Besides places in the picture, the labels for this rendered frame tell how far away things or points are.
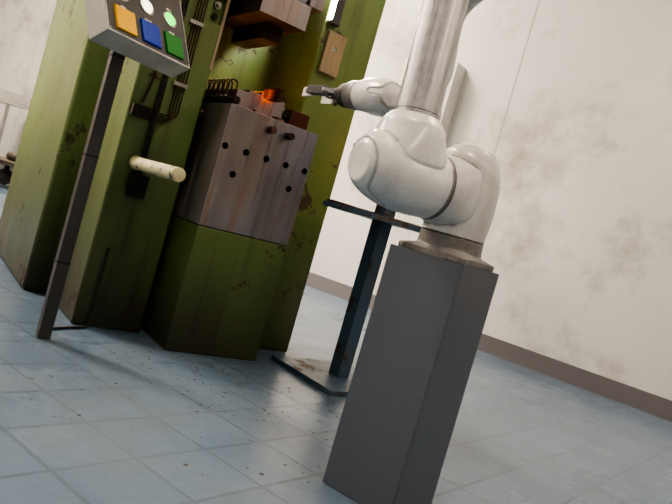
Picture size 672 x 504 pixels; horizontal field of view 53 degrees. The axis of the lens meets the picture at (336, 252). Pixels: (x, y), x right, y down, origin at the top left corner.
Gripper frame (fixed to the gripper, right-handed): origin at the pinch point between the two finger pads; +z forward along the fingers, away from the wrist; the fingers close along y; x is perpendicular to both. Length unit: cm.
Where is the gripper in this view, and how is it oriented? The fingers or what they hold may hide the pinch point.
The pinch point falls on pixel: (317, 95)
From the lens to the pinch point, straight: 227.3
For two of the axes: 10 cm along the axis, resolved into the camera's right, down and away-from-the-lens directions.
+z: -5.4, -1.9, 8.2
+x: 2.7, -9.6, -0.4
